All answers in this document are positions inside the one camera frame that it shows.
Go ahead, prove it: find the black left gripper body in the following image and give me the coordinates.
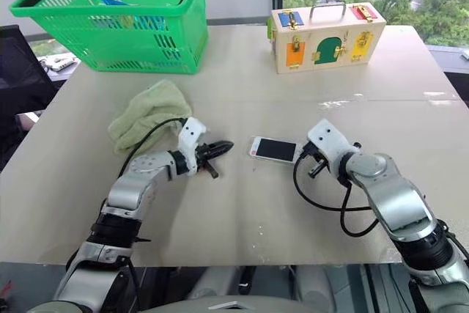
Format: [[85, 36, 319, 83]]
[[193, 142, 221, 181]]

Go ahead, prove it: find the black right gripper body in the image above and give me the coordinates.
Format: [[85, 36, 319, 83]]
[[298, 140, 330, 180]]

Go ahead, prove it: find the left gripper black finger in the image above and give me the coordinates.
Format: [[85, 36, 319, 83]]
[[209, 139, 235, 151], [208, 146, 232, 159]]

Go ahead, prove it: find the white smartphone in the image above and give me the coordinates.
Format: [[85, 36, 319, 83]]
[[249, 136, 300, 164]]

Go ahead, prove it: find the light green towel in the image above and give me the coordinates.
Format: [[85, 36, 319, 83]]
[[107, 78, 194, 156]]

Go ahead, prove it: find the wooden lock box toy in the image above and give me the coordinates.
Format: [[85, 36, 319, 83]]
[[265, 1, 387, 76]]

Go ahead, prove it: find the grey rounded shape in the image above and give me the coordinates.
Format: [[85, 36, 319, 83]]
[[294, 264, 335, 311]]

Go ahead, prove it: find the green plastic shopping basket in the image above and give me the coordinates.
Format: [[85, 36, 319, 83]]
[[8, 0, 210, 76]]

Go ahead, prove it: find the dark desk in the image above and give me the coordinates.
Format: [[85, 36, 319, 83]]
[[426, 45, 469, 102]]

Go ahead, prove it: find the white power strip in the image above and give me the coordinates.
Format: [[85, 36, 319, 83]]
[[45, 56, 76, 72]]

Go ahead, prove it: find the white flat device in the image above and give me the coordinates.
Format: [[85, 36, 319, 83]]
[[15, 111, 42, 131]]

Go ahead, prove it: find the black office chair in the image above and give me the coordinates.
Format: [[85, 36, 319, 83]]
[[0, 23, 59, 160]]

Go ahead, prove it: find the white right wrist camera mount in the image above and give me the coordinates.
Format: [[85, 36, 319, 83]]
[[306, 118, 362, 177]]

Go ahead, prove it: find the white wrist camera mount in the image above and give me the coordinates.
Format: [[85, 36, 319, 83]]
[[306, 118, 362, 177], [177, 116, 208, 176]]

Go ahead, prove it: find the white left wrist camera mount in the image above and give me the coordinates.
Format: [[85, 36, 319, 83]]
[[177, 116, 208, 176]]

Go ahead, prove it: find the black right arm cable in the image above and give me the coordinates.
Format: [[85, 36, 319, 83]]
[[292, 152, 380, 237]]

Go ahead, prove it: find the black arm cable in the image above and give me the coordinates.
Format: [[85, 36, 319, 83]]
[[117, 117, 186, 179], [292, 152, 380, 237]]

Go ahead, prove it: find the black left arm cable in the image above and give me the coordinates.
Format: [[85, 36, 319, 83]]
[[117, 117, 186, 179]]

